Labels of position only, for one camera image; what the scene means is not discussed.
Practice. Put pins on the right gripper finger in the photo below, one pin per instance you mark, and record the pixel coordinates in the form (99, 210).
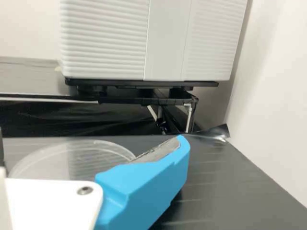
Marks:
(144, 187)

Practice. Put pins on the petri dish lid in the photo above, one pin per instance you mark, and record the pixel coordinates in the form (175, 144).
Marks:
(48, 163)

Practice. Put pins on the petri dish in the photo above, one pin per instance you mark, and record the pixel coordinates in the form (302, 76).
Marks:
(115, 149)

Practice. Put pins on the black platform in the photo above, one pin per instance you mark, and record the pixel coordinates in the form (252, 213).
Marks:
(48, 98)
(168, 101)
(239, 191)

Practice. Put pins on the incubator door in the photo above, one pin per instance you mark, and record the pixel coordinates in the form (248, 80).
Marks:
(108, 36)

